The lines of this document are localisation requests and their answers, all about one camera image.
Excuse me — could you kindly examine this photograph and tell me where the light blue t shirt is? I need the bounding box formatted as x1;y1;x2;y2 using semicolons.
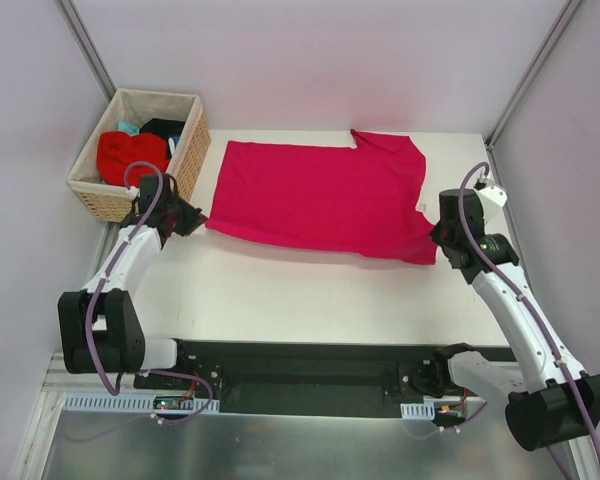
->
117;121;140;136

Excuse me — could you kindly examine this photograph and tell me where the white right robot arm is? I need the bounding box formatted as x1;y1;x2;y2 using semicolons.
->
411;189;600;451

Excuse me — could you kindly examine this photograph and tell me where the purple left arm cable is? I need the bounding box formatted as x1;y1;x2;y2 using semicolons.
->
62;160;214;442

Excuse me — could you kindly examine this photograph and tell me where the right white cable duct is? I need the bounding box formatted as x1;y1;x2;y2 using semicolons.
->
400;401;436;421

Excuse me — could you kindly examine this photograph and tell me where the black t shirt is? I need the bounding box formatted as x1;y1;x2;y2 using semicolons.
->
139;118;185;145

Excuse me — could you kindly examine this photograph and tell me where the wicker basket with liner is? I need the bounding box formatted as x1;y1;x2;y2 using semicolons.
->
66;87;212;224

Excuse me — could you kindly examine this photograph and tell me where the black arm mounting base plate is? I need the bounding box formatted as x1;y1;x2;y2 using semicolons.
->
132;339;486;415

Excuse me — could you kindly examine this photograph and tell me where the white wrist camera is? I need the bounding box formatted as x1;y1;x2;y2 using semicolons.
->
473;174;508;212
126;186;139;199

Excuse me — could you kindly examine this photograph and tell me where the aluminium frame post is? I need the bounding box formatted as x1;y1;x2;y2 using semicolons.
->
485;0;586;150
54;0;117;101

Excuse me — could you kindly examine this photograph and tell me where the right aluminium frame post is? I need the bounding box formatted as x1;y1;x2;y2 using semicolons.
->
485;0;586;150

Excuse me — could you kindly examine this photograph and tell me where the left aluminium frame post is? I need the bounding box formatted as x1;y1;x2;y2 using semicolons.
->
54;0;117;101

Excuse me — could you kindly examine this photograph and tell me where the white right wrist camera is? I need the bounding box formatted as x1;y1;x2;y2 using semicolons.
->
473;174;508;212

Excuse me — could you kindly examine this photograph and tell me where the red t shirt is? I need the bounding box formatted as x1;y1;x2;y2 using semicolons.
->
96;131;169;186

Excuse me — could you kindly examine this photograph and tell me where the aluminium frame rail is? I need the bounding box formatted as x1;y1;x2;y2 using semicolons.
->
43;319;136;389

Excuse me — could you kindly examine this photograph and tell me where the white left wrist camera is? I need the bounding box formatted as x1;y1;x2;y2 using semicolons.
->
126;186;139;199

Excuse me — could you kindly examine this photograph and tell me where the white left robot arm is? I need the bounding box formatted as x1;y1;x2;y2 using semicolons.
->
57;173;206;389

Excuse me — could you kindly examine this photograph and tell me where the left white cable duct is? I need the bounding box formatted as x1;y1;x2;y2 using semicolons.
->
64;393;220;416

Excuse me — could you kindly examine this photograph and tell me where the magenta pink t shirt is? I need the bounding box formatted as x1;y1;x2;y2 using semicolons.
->
206;130;437;266

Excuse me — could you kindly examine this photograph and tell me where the white cable duct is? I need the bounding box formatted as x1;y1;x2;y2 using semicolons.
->
400;401;436;421
64;393;220;416

